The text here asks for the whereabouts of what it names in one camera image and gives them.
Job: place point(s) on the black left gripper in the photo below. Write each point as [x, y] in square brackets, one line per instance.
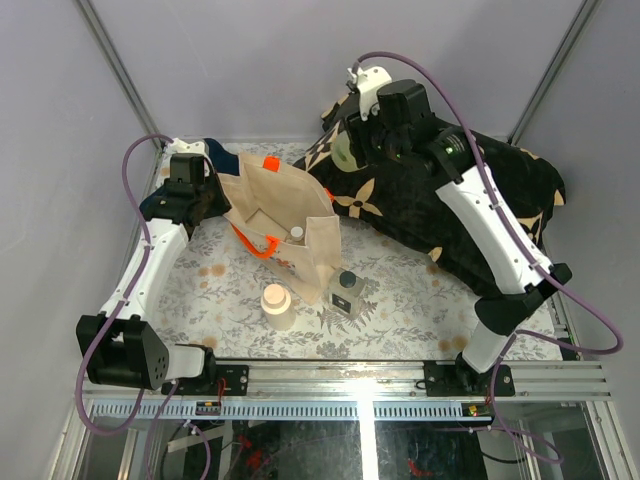
[223, 203]

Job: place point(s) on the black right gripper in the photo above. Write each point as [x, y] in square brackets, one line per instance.
[358, 132]

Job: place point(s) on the green lotion pump bottle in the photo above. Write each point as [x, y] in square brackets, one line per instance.
[341, 154]

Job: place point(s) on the beige canvas tote bag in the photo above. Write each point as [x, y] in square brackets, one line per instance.
[267, 199]

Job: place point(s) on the small clear white-capped bottle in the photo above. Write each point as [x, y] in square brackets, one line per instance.
[296, 236]

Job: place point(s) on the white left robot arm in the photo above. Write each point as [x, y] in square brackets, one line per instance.
[119, 342]

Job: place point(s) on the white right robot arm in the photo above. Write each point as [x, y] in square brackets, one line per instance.
[524, 276]

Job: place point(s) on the dark blue cloth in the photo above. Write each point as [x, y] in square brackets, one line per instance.
[221, 160]

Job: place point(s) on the black floral plush blanket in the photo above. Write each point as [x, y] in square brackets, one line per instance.
[399, 204]

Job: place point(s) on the peach cylindrical bottle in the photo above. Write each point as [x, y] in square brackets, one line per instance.
[276, 304]

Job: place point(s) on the square glass perfume bottle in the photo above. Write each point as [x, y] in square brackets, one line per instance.
[344, 293]

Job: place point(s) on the floral patterned table mat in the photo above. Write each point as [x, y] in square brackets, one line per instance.
[410, 307]

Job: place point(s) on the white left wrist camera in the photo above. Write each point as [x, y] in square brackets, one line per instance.
[178, 146]

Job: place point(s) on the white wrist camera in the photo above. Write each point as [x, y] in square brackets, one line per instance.
[367, 83]
[178, 146]

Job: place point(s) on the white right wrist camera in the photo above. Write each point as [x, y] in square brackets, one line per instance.
[367, 83]

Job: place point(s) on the aluminium mounting rail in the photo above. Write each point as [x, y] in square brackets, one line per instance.
[536, 381]

